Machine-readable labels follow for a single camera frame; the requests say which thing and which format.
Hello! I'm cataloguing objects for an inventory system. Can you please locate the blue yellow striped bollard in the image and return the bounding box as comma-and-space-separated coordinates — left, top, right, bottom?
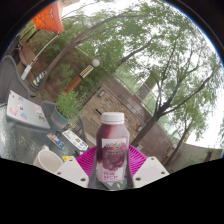
31, 70, 48, 88

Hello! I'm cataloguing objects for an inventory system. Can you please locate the blue sticker card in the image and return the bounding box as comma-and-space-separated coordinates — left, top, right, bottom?
46, 132, 66, 150

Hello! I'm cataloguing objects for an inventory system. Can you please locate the white sticker sheet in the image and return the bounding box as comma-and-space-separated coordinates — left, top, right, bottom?
61, 129, 90, 152

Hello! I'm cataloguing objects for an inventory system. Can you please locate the potted green plant blue pot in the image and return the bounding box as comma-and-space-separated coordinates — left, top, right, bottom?
49, 89, 84, 132

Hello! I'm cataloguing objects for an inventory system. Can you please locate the white cup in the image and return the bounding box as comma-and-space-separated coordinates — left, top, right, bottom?
32, 145, 65, 175

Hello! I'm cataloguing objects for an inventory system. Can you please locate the striped globe lamp post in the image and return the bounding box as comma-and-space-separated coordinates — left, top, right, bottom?
63, 58, 101, 95

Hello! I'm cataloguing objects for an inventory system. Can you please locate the leaning grey tree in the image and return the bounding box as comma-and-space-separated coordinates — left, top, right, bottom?
43, 13, 151, 91

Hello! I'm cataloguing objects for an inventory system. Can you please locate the purple juice bottle white cap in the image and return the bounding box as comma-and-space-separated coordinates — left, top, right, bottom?
95, 111, 130, 184

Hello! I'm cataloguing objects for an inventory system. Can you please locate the silver laptop with stickers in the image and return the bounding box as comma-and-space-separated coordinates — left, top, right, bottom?
5, 89, 52, 131

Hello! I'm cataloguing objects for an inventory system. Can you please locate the orange patio umbrella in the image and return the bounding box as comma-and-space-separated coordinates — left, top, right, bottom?
20, 1, 65, 81

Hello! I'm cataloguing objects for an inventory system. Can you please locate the dark forked tree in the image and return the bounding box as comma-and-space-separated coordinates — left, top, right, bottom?
99, 6, 221, 148

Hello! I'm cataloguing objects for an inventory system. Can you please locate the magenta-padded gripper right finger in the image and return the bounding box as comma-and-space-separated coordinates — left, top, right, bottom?
125, 144, 170, 189

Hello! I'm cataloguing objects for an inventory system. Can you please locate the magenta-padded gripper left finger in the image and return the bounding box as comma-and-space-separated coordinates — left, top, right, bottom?
54, 144, 99, 189

